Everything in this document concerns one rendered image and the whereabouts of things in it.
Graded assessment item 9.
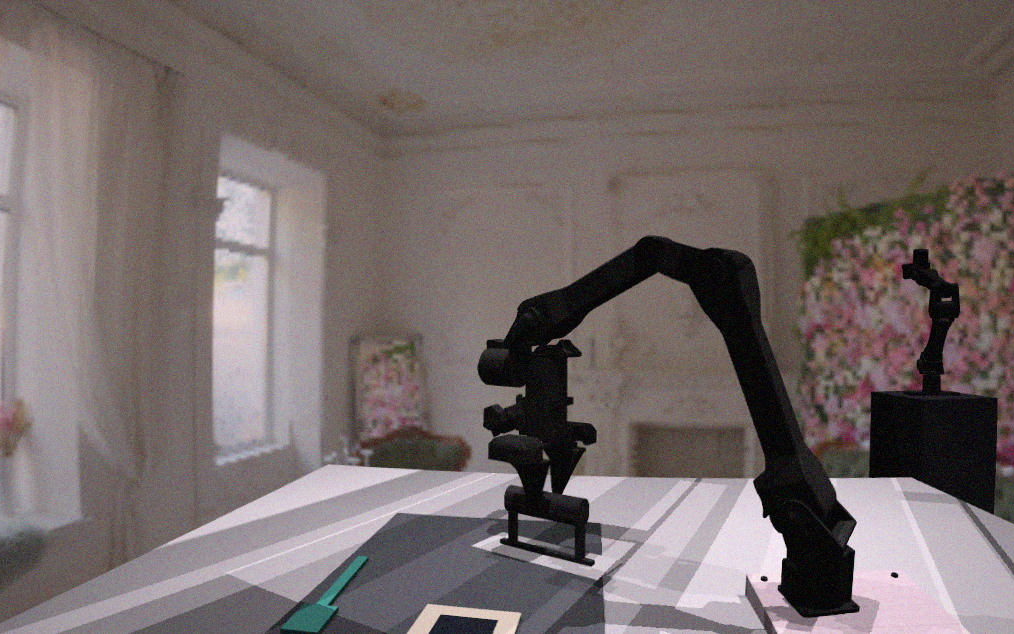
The teal small trowel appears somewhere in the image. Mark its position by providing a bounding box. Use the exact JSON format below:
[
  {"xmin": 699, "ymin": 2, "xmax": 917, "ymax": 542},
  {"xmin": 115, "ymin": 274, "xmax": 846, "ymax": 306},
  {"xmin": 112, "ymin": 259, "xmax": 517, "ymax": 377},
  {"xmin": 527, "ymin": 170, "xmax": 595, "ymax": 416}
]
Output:
[{"xmin": 280, "ymin": 555, "xmax": 369, "ymax": 634}]

